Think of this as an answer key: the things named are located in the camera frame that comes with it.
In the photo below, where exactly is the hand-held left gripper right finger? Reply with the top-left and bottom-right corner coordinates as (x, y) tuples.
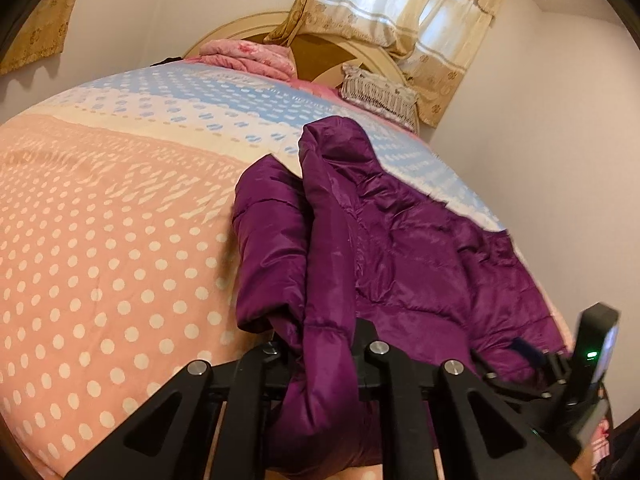
(352, 319), (581, 480)

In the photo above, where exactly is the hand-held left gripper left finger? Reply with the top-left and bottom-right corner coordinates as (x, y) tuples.
(62, 342), (296, 480)

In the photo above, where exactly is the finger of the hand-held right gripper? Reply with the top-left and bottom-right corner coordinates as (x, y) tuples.
(470, 337), (575, 402)

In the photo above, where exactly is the purple puffer jacket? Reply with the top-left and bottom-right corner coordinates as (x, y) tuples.
(231, 116), (568, 473)

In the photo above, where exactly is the pink and blue dotted bedspread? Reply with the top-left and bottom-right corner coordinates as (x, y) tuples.
(0, 57), (576, 480)

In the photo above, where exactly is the beige floral window curtain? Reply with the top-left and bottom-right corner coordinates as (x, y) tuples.
(0, 0), (93, 76)
(263, 0), (516, 128)

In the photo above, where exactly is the striped pillow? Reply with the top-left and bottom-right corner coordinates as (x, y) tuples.
(340, 63), (420, 131)

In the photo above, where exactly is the pink bed sheet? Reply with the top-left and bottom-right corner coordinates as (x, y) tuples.
(287, 77), (346, 103)

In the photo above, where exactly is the pink floral folded quilt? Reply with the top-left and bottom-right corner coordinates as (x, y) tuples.
(199, 38), (296, 81)

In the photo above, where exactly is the cream round bed headboard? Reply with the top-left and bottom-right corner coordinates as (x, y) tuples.
(182, 11), (421, 133)

